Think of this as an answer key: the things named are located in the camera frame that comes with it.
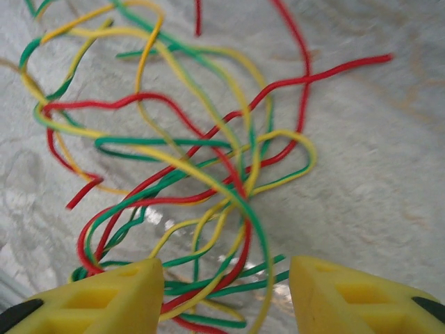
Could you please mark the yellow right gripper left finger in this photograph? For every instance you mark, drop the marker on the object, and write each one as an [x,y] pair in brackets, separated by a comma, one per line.
[104,299]

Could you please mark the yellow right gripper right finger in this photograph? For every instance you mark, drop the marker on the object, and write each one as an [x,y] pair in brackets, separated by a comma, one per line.
[347,299]

